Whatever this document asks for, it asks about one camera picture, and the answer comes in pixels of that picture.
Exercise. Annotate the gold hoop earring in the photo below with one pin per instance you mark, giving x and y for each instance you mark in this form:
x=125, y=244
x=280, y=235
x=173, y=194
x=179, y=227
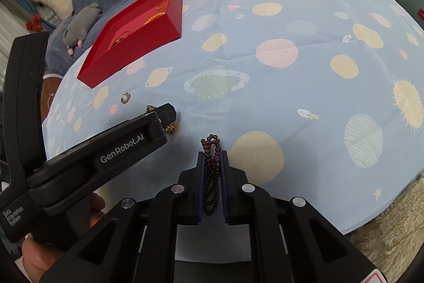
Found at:
x=126, y=99

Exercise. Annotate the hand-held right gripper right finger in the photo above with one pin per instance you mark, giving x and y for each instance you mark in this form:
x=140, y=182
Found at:
x=225, y=177

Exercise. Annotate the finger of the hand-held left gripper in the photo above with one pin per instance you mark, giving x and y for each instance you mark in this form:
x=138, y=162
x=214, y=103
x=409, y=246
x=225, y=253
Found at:
x=167, y=114

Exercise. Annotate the cream fluffy blanket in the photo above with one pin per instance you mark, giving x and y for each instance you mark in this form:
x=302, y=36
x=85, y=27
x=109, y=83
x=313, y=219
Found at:
x=397, y=236

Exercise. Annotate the grey plush mouse toy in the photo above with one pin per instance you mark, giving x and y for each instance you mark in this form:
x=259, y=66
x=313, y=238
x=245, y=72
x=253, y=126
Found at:
x=81, y=22

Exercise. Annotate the red cardboard box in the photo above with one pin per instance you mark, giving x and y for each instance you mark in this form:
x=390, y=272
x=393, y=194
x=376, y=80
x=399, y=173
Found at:
x=139, y=47

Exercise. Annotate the white curtain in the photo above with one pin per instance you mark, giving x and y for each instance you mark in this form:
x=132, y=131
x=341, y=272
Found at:
x=13, y=24

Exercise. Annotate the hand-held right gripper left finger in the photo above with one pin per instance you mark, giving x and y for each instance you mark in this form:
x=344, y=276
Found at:
x=200, y=177

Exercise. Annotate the person's left hand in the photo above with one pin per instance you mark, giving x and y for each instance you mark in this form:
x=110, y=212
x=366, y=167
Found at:
x=39, y=253

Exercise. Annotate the red ribbon bow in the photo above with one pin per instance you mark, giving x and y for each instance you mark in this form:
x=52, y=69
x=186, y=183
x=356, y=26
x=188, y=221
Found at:
x=33, y=23

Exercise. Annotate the light blue planet-print cloth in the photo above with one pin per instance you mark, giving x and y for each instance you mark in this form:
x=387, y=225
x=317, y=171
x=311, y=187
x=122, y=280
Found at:
x=298, y=87

